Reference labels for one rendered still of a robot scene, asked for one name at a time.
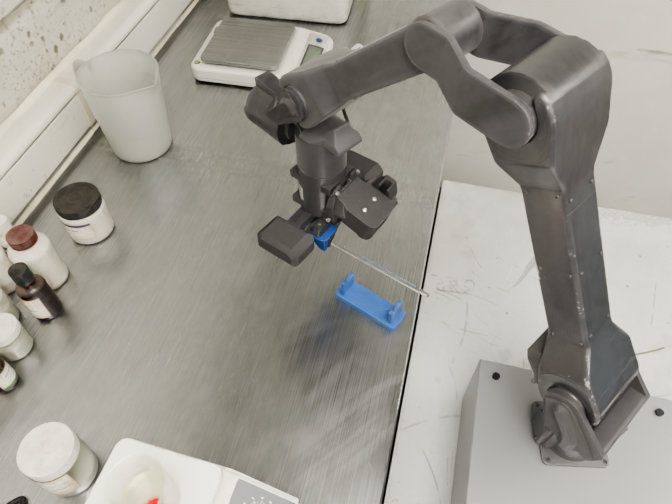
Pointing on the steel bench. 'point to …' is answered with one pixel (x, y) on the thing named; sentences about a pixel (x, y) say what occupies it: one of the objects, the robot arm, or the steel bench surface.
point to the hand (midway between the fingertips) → (324, 230)
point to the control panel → (243, 492)
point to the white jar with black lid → (83, 212)
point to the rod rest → (370, 304)
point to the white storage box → (294, 9)
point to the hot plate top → (197, 490)
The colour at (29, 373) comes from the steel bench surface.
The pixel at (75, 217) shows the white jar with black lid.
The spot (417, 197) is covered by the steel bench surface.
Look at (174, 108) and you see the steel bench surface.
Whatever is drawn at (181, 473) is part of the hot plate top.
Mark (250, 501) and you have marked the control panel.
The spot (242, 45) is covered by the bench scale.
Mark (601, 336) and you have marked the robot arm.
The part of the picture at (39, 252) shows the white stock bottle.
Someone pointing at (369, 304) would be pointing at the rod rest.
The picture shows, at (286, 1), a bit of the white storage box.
